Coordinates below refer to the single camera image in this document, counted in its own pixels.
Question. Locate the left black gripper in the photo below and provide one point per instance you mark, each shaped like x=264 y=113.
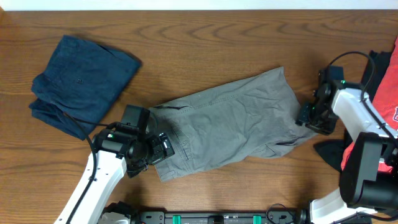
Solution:
x=160 y=154

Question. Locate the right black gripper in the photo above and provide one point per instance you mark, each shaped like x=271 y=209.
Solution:
x=326 y=129

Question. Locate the grey cargo shorts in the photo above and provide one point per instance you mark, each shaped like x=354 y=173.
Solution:
x=225 y=124

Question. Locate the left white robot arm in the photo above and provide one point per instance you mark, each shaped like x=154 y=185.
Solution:
x=118 y=150

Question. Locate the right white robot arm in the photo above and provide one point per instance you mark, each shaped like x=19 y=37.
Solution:
x=363 y=189

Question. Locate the black garment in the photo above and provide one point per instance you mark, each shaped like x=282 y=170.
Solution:
x=352 y=105

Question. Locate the red printed t-shirt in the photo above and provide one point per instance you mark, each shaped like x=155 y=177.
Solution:
x=383 y=88

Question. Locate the folded dark blue garment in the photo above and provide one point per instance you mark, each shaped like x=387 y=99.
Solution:
x=81 y=82

